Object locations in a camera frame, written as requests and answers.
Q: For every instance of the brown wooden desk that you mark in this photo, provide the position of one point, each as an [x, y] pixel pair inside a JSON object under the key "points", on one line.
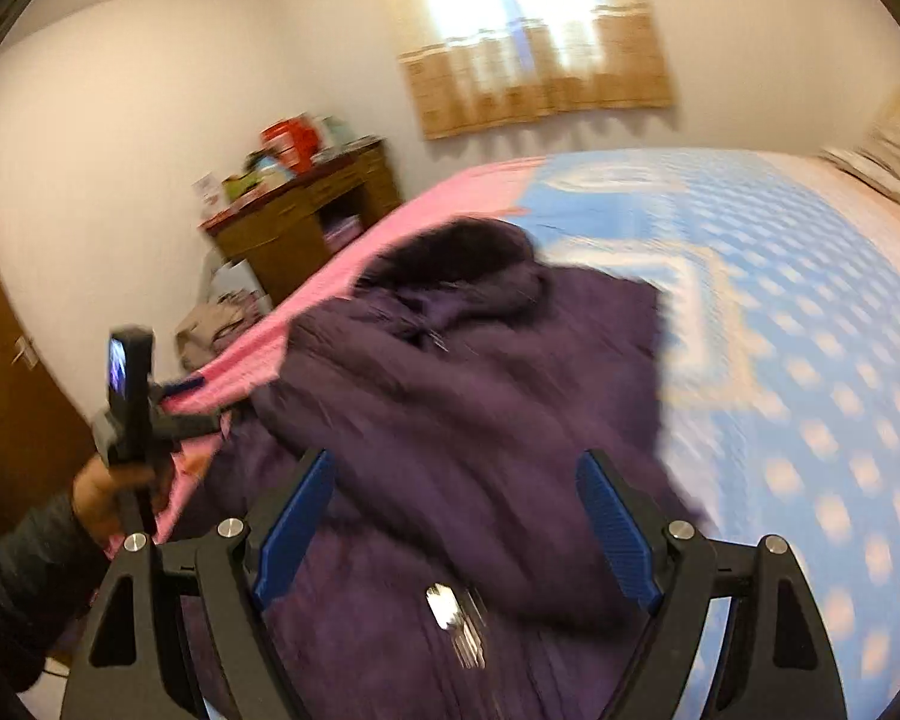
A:
{"points": [[292, 217]]}

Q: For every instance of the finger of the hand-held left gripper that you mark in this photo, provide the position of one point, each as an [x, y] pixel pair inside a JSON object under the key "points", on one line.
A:
{"points": [[184, 388], [195, 427]]}

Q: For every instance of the person's left hand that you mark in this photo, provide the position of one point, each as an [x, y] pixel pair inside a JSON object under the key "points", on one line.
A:
{"points": [[97, 499]]}

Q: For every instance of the blue pink printed blanket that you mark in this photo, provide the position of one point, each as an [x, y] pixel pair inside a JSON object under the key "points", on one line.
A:
{"points": [[795, 315]]}

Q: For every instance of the white bag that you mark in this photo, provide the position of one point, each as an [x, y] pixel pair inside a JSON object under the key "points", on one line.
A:
{"points": [[234, 281]]}

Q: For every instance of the beige patterned curtain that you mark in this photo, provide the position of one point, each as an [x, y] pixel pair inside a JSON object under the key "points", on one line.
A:
{"points": [[540, 67]]}

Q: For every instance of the person's left forearm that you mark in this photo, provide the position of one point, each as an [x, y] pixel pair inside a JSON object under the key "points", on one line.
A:
{"points": [[26, 592]]}

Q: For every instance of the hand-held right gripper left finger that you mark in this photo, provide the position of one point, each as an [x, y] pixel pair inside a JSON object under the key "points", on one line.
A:
{"points": [[296, 532]]}

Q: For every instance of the teal box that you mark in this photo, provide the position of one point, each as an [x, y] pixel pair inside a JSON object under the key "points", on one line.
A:
{"points": [[341, 135]]}

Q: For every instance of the white card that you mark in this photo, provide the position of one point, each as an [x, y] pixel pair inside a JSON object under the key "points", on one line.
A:
{"points": [[208, 193]]}

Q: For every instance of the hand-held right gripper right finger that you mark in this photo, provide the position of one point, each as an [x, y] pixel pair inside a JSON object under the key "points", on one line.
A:
{"points": [[615, 529]]}

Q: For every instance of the beige pillow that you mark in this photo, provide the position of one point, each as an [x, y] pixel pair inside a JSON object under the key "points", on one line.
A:
{"points": [[892, 150]]}

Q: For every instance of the red box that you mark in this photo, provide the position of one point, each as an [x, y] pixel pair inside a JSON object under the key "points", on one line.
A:
{"points": [[291, 144]]}

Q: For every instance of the green box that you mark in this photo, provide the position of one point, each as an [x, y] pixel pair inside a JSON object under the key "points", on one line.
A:
{"points": [[259, 178]]}

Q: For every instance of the purple padded jacket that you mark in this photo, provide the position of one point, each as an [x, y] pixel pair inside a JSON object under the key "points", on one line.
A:
{"points": [[435, 405]]}

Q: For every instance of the brown wooden door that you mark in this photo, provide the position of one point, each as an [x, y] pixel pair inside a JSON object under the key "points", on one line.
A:
{"points": [[7, 405]]}

